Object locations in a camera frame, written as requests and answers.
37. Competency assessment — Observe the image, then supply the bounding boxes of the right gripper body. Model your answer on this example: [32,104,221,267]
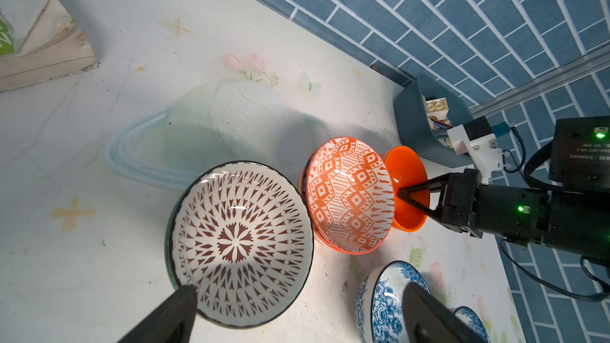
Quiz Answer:
[440,169,551,243]

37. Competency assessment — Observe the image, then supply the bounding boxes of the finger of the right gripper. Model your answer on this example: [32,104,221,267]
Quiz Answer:
[398,174,450,210]
[405,197,444,224]

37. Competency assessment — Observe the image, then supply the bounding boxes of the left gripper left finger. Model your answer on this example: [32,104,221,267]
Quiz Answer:
[119,285,197,343]

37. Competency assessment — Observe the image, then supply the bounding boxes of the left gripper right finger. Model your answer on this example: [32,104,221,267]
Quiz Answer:
[402,282,477,343]

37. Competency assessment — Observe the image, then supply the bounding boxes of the plain orange bowl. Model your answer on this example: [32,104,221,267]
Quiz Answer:
[381,146,428,233]

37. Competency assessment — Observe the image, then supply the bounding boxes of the red geometric pattern bowl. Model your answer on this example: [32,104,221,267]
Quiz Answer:
[297,137,395,255]

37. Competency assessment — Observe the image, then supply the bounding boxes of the dark red lattice bowl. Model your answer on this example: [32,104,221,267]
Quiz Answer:
[165,161,315,330]

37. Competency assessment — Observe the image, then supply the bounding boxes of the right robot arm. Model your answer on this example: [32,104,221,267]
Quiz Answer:
[398,116,609,266]

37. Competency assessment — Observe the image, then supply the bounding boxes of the blue floral bowl right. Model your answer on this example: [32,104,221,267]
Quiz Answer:
[454,306,489,342]

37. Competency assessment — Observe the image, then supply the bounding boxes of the blue floral bowl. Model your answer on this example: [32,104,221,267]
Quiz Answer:
[355,260,429,342]
[454,306,489,342]

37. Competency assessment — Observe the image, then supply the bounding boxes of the blue floral bowl left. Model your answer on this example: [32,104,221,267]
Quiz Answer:
[355,260,429,342]

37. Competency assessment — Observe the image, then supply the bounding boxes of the art supplies in bin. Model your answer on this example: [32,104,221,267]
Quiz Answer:
[424,97,453,149]

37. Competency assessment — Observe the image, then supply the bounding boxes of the teal plastic bin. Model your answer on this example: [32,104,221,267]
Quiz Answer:
[393,73,473,168]

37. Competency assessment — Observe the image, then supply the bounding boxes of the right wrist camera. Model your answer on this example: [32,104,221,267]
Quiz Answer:
[447,117,505,185]

